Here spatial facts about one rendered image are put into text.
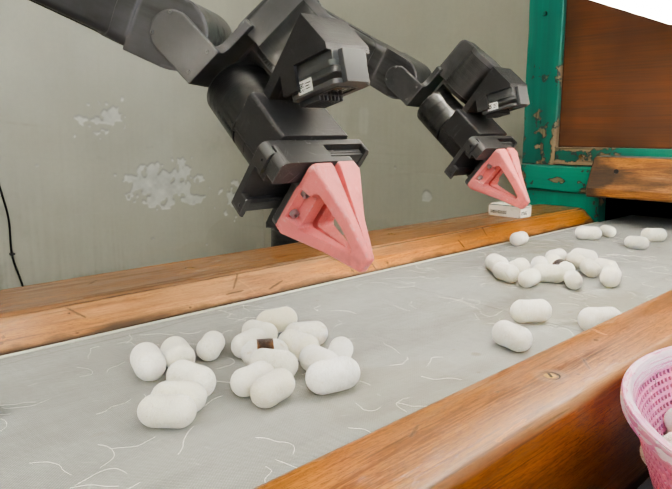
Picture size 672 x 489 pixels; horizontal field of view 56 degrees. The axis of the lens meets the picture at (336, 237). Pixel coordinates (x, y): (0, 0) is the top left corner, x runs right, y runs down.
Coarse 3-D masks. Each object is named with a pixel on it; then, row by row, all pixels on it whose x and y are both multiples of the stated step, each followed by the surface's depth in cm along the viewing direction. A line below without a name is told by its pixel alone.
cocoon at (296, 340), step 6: (288, 330) 47; (294, 330) 47; (282, 336) 46; (288, 336) 46; (294, 336) 46; (300, 336) 46; (306, 336) 45; (312, 336) 46; (288, 342) 46; (294, 342) 45; (300, 342) 45; (306, 342) 45; (312, 342) 45; (318, 342) 46; (288, 348) 46; (294, 348) 45; (300, 348) 45; (294, 354) 45
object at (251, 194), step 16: (240, 144) 50; (272, 144) 45; (336, 144) 49; (352, 144) 50; (256, 160) 45; (256, 176) 46; (240, 192) 47; (256, 192) 48; (272, 192) 49; (240, 208) 47; (256, 208) 48
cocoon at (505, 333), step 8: (504, 320) 49; (496, 328) 49; (504, 328) 48; (512, 328) 48; (520, 328) 47; (496, 336) 49; (504, 336) 48; (512, 336) 47; (520, 336) 47; (528, 336) 47; (504, 344) 48; (512, 344) 47; (520, 344) 47; (528, 344) 47
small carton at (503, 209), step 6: (492, 204) 105; (498, 204) 104; (504, 204) 104; (528, 204) 104; (492, 210) 105; (498, 210) 104; (504, 210) 104; (510, 210) 103; (516, 210) 102; (522, 210) 102; (528, 210) 103; (504, 216) 104; (510, 216) 103; (516, 216) 102; (522, 216) 102; (528, 216) 103
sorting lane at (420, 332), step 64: (448, 256) 84; (512, 256) 84; (640, 256) 84; (192, 320) 56; (320, 320) 56; (384, 320) 56; (448, 320) 56; (512, 320) 56; (576, 320) 56; (0, 384) 42; (64, 384) 42; (128, 384) 42; (384, 384) 42; (448, 384) 42; (0, 448) 34; (64, 448) 34; (128, 448) 34; (192, 448) 34; (256, 448) 34; (320, 448) 34
